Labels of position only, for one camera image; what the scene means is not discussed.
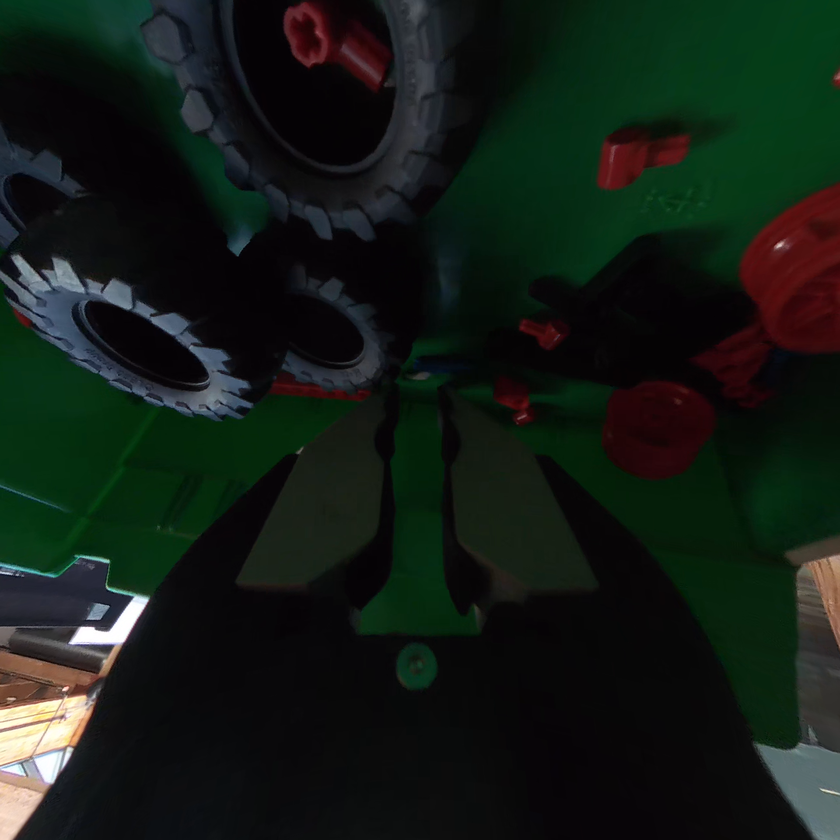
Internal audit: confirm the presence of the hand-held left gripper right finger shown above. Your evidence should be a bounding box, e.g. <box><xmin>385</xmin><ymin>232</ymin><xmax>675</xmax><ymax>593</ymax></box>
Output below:
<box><xmin>436</xmin><ymin>386</ymin><xmax>600</xmax><ymax>616</ymax></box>

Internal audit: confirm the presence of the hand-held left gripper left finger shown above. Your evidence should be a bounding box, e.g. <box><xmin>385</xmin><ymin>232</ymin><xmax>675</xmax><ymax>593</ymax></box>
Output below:
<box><xmin>235</xmin><ymin>392</ymin><xmax>400</xmax><ymax>611</ymax></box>

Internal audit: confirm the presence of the blue lego piece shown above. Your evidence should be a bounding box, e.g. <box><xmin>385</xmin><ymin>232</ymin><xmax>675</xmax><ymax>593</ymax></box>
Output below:
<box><xmin>410</xmin><ymin>354</ymin><xmax>473</xmax><ymax>382</ymax></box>

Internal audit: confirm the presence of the small black rubber tire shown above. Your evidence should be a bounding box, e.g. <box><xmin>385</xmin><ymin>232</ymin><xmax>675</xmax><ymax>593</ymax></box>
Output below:
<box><xmin>249</xmin><ymin>223</ymin><xmax>434</xmax><ymax>396</ymax></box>

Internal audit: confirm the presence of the green plastic bin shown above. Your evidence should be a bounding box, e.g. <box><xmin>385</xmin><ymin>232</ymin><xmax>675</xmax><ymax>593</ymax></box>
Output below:
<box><xmin>0</xmin><ymin>0</ymin><xmax>840</xmax><ymax>749</ymax></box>

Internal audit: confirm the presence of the red lego gear piece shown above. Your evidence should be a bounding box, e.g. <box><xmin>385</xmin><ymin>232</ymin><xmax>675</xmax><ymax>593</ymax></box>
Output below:
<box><xmin>689</xmin><ymin>325</ymin><xmax>778</xmax><ymax>409</ymax></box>

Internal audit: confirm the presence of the red lego connector piece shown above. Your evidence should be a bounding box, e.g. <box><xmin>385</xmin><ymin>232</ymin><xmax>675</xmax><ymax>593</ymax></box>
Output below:
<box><xmin>597</xmin><ymin>126</ymin><xmax>691</xmax><ymax>191</ymax></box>

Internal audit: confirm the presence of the red lego axle pin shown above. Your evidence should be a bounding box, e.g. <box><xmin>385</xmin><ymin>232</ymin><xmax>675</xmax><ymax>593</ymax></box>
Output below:
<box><xmin>283</xmin><ymin>1</ymin><xmax>395</xmax><ymax>91</ymax></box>

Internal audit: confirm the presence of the small red wheel hub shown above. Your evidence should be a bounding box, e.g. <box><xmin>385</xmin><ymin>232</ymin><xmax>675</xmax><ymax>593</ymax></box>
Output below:
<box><xmin>602</xmin><ymin>382</ymin><xmax>718</xmax><ymax>480</ymax></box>

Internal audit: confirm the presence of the large red wheel hub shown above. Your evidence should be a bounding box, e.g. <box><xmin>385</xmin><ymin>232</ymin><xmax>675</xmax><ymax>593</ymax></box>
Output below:
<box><xmin>738</xmin><ymin>185</ymin><xmax>840</xmax><ymax>355</ymax></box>

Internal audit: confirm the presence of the large black rubber tire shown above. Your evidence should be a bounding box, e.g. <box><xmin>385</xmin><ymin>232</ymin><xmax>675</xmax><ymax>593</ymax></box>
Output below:
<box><xmin>141</xmin><ymin>0</ymin><xmax>490</xmax><ymax>242</ymax></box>

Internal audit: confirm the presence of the black lego frame piece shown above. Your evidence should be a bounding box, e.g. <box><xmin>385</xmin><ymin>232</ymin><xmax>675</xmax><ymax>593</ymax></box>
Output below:
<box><xmin>528</xmin><ymin>233</ymin><xmax>756</xmax><ymax>388</ymax></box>

